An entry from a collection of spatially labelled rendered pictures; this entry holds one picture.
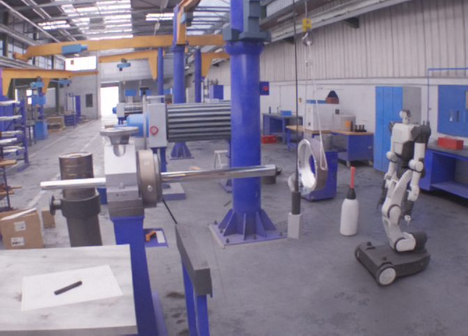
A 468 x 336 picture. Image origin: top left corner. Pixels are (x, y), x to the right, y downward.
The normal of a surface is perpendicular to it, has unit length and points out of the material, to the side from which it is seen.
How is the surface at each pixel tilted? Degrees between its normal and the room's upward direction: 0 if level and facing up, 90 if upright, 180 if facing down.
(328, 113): 90
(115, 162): 45
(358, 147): 90
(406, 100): 90
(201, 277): 90
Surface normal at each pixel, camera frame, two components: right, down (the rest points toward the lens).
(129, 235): 0.29, 0.17
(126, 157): 0.19, -0.58
